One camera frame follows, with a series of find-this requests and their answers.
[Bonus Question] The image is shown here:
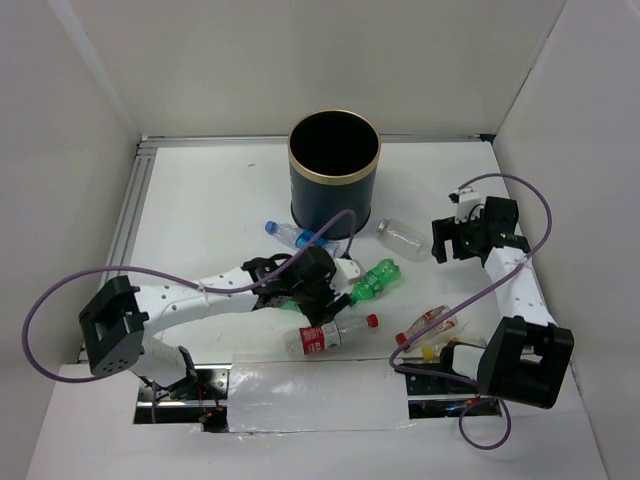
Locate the clear bottle with blue cap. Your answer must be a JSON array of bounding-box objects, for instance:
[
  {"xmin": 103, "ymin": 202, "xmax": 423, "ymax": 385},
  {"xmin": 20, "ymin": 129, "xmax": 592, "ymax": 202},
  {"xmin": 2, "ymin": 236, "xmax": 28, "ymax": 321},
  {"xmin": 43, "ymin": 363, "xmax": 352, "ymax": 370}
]
[{"xmin": 265, "ymin": 221, "xmax": 346, "ymax": 258}]

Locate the green plastic soda bottle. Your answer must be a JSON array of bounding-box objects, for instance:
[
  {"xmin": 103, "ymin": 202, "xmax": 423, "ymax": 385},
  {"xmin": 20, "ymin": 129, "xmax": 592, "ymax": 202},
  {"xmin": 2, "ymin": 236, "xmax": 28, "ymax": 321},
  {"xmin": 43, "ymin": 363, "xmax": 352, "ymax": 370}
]
[{"xmin": 320, "ymin": 258, "xmax": 401, "ymax": 307}]

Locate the small bottle with red cap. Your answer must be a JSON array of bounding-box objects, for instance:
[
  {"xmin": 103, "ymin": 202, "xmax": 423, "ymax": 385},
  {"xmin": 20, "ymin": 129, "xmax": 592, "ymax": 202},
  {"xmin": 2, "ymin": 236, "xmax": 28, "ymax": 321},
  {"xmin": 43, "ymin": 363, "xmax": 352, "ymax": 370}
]
[{"xmin": 395, "ymin": 305, "xmax": 459, "ymax": 351}]

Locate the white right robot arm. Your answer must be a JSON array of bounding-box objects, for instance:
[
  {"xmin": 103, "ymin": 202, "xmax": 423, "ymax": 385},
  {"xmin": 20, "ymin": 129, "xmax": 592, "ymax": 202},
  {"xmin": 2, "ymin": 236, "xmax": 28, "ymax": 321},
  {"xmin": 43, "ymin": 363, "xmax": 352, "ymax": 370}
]
[{"xmin": 432, "ymin": 188, "xmax": 574, "ymax": 409}]

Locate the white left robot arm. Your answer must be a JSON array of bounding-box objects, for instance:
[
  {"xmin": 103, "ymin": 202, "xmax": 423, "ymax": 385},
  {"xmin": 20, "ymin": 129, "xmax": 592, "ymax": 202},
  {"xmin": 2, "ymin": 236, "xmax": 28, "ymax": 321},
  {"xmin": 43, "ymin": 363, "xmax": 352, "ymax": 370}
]
[{"xmin": 79, "ymin": 246, "xmax": 362, "ymax": 400}]

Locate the dark blue gold-rimmed bin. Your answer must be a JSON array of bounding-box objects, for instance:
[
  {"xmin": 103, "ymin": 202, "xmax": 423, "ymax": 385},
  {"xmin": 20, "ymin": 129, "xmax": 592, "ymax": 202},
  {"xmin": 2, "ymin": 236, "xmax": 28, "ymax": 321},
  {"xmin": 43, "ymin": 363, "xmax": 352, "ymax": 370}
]
[{"xmin": 287, "ymin": 110, "xmax": 382, "ymax": 240}]

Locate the clear bottle red label cap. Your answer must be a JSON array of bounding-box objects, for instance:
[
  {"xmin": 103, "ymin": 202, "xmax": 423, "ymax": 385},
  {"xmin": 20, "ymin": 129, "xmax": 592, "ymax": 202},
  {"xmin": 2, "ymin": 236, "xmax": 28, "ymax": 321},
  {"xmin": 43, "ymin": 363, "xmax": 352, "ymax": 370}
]
[{"xmin": 284, "ymin": 313, "xmax": 380, "ymax": 357}]

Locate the clear capless plastic bottle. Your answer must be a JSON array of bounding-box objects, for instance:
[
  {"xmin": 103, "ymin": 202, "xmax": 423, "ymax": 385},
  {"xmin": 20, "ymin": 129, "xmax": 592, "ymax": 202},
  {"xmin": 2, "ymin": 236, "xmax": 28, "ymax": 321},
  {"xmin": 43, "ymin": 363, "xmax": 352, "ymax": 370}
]
[{"xmin": 376, "ymin": 219, "xmax": 430, "ymax": 262}]

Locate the small bottle with yellow cap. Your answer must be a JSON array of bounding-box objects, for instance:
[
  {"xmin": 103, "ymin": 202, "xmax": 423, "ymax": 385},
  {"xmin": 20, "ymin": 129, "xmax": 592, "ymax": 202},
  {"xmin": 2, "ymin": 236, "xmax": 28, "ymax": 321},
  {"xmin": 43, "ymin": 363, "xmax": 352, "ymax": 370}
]
[{"xmin": 422, "ymin": 335, "xmax": 486, "ymax": 362}]

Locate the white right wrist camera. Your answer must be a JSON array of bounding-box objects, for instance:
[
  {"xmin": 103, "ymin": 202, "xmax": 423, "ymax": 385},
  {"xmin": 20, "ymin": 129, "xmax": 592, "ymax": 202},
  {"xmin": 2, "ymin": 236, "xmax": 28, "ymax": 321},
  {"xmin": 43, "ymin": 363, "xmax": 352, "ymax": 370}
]
[{"xmin": 449, "ymin": 187, "xmax": 483, "ymax": 224}]

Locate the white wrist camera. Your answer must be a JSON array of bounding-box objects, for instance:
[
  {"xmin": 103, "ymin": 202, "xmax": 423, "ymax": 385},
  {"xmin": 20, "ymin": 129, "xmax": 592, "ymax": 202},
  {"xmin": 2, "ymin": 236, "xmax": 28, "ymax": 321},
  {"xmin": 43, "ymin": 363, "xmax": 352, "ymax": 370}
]
[
  {"xmin": 331, "ymin": 258, "xmax": 365, "ymax": 290},
  {"xmin": 449, "ymin": 187, "xmax": 483, "ymax": 224}
]

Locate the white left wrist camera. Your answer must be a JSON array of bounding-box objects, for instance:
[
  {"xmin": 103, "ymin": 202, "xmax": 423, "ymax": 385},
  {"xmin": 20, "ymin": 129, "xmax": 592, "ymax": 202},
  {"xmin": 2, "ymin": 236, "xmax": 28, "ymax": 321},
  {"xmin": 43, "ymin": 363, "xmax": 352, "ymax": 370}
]
[{"xmin": 331, "ymin": 258, "xmax": 365, "ymax": 290}]

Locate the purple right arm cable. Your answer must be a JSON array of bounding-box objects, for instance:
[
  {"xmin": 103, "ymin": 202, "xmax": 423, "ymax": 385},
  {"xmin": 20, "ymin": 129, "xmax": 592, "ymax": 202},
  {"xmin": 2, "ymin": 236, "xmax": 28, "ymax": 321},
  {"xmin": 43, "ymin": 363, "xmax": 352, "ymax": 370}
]
[{"xmin": 388, "ymin": 172, "xmax": 556, "ymax": 451}]

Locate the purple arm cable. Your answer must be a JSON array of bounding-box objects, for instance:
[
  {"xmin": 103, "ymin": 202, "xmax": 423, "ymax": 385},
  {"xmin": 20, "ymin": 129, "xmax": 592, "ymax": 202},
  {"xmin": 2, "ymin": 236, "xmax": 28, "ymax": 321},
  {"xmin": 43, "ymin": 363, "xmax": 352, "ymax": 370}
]
[
  {"xmin": 21, "ymin": 208, "xmax": 357, "ymax": 384},
  {"xmin": 388, "ymin": 172, "xmax": 556, "ymax": 451}
]

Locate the aluminium frame rail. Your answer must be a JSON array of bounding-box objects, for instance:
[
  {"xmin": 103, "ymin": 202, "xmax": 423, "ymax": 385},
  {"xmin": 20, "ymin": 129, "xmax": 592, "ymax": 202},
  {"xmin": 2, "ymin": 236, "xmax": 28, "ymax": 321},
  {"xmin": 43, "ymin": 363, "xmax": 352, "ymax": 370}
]
[{"xmin": 77, "ymin": 133, "xmax": 496, "ymax": 364}]

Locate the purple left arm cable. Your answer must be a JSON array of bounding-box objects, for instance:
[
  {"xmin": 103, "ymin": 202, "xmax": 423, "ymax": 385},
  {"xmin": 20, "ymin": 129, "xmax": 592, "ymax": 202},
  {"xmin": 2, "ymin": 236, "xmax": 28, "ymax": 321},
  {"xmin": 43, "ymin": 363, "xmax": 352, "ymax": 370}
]
[{"xmin": 21, "ymin": 208, "xmax": 357, "ymax": 384}]

